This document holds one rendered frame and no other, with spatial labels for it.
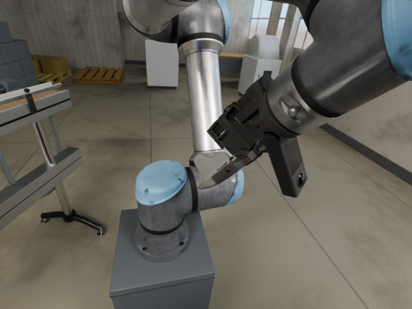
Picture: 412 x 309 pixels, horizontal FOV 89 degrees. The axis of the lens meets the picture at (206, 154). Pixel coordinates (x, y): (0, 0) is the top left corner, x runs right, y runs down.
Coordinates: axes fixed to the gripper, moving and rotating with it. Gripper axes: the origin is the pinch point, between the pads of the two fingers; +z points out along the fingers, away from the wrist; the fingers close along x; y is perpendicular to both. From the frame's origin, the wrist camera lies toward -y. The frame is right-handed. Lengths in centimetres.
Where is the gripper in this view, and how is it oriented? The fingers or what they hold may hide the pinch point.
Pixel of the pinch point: (224, 165)
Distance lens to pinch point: 43.0
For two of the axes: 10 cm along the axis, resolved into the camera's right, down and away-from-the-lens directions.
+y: -6.7, -7.4, -0.3
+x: -6.3, 5.9, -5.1
